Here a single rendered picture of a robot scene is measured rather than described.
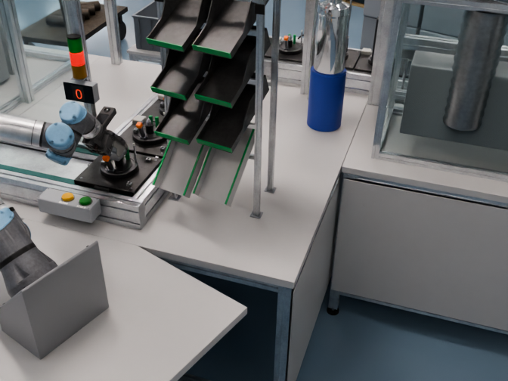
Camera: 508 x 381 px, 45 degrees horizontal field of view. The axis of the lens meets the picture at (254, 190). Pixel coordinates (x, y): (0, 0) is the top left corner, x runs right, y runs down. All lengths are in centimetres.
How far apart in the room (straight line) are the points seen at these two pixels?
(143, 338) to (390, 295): 142
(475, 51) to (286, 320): 117
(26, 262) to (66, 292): 14
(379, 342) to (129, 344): 150
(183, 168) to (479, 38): 114
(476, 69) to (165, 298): 137
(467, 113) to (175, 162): 112
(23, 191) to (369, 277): 153
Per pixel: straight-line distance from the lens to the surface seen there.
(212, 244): 212
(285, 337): 219
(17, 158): 261
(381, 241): 274
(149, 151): 243
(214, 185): 211
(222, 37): 190
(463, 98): 246
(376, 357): 296
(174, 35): 194
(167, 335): 184
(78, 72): 235
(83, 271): 178
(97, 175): 232
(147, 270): 204
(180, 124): 209
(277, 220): 223
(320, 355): 292
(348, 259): 284
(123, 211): 219
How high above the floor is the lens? 221
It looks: 35 degrees down
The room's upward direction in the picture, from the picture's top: 1 degrees clockwise
